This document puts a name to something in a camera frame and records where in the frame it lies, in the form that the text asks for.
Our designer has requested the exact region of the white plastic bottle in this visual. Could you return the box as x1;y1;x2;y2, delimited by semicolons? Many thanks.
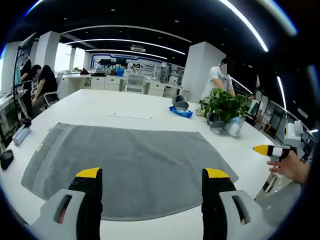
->
226;115;245;137

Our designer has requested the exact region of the black tall stand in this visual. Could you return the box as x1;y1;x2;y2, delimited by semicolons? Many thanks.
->
12;32;38;126

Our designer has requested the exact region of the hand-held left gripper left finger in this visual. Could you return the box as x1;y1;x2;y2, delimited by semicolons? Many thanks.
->
29;167;104;240

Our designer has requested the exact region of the person's right hand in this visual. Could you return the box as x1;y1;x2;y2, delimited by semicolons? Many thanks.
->
266;152;312;185

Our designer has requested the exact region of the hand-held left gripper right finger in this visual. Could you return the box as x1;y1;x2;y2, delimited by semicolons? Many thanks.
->
201;167;279;240

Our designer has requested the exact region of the grey towel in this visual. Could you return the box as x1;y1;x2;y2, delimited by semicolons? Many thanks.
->
21;121;240;222

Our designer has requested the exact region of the white power strip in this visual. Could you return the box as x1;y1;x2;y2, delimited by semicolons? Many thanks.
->
12;124;31;146

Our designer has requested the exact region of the green potted plant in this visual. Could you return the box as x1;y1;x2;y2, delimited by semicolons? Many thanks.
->
201;87;251;123

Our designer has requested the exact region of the blue wipes packet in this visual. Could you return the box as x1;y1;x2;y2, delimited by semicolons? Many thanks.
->
168;104;194;119

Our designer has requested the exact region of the white table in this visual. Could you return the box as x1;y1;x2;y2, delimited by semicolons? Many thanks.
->
0;88;286;240

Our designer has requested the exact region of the black computer mouse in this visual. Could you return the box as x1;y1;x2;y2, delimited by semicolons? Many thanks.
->
0;149;14;171

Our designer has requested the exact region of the white table socket strip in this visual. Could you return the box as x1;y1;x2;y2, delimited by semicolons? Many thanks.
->
107;111;160;121

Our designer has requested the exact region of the row of white cabinets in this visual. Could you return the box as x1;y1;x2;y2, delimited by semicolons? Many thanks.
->
89;74;167;98

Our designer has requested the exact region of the white office chair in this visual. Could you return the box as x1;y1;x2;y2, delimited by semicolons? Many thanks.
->
43;91;61;109

